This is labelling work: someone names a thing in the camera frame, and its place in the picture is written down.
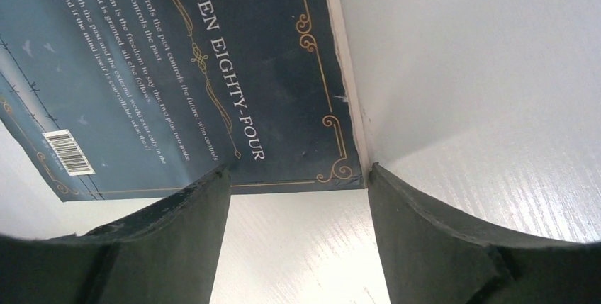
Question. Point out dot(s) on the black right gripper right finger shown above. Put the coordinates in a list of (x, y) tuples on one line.
[(431, 252)]

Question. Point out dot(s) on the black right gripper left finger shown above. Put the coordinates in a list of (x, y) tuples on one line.
[(167, 252)]

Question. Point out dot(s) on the dark blue book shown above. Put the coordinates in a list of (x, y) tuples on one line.
[(118, 99)]

